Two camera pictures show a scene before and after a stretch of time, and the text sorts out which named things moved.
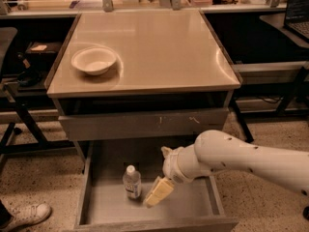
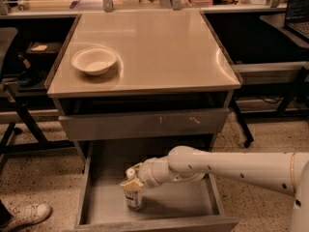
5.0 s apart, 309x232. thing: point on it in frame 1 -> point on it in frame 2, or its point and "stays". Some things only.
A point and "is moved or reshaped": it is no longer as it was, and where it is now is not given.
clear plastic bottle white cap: x=132 y=183 is moved or reshaped
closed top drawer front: x=157 y=125 stays
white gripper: x=171 y=167 -> x=149 y=174
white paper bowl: x=95 y=61 stays
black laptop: x=296 y=16 stays
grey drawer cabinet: x=139 y=76 stays
